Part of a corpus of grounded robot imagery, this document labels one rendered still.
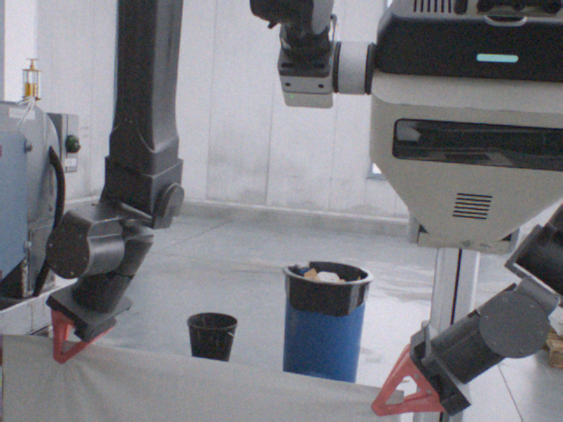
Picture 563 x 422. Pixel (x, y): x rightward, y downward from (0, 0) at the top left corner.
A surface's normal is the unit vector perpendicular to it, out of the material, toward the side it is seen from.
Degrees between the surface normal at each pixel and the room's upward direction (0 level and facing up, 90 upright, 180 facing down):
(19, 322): 90
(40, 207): 90
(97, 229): 105
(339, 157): 90
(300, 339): 92
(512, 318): 79
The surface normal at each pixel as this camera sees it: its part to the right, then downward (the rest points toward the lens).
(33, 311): 0.97, 0.10
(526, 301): -0.40, -0.09
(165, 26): 0.85, 0.40
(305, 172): -0.22, 0.12
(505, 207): -0.21, 0.73
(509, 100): -0.08, -0.68
